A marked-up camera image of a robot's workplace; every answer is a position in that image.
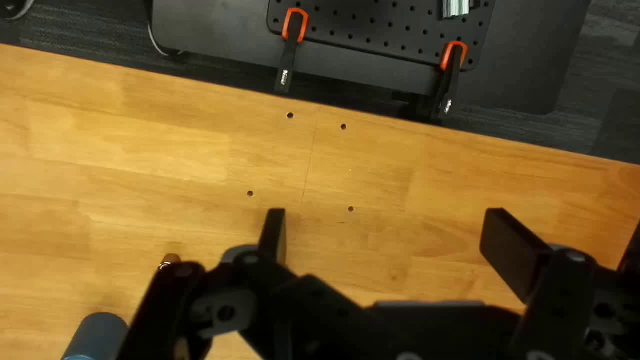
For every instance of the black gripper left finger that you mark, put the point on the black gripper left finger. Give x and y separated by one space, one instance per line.
272 232

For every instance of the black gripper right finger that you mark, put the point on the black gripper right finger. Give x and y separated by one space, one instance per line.
513 253

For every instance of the small brown object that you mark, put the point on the small brown object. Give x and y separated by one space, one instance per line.
172 259

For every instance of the dark blue plastic cup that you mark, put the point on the dark blue plastic cup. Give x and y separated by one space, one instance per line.
93 337

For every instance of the black perforated metal panel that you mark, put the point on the black perforated metal panel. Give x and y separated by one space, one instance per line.
213 26

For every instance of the black perforated board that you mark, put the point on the black perforated board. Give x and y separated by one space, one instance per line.
387 26

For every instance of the aluminium extrusion piece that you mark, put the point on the aluminium extrusion piece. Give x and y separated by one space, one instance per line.
458 4

